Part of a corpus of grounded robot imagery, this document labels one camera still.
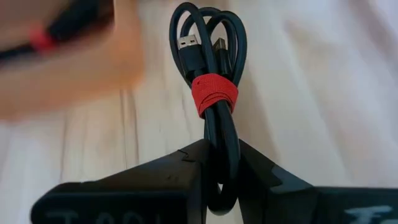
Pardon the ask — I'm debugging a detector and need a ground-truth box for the tan container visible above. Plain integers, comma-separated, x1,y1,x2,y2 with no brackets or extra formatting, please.
0,0,146,121

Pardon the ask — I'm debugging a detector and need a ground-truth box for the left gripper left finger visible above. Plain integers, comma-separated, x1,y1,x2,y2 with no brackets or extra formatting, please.
29,139,210,224

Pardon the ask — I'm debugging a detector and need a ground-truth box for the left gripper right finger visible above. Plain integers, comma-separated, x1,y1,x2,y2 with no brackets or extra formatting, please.
238,139,398,224

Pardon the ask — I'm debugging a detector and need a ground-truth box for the black cable red strap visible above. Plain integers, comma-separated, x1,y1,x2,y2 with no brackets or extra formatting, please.
169,1,248,217
0,0,114,63

